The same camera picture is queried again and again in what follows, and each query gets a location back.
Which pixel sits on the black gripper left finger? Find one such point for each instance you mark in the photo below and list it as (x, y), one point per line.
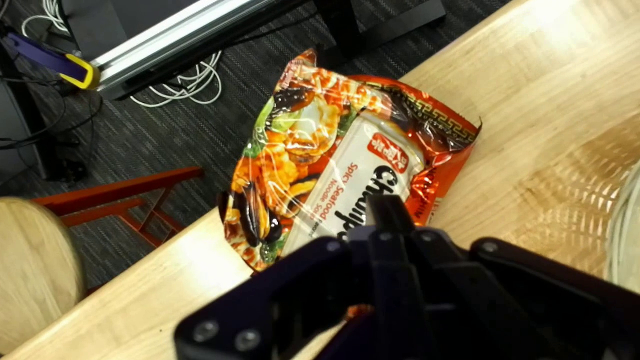
(276, 313)

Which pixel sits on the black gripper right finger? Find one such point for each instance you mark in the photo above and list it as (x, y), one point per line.
(494, 301)

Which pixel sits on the red orange noodle packet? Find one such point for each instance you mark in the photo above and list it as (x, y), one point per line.
(322, 144)

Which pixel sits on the large oval wicker basket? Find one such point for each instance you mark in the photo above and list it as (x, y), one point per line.
(625, 235)

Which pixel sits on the round wooden stool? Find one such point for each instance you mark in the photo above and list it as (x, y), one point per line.
(40, 275)

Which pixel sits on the yellow purple clamp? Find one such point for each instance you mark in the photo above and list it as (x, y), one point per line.
(70, 68)

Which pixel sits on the red metal stool frame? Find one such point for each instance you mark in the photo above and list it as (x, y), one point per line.
(135, 202)

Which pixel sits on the aluminium frame rail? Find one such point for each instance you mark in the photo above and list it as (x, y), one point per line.
(185, 37)

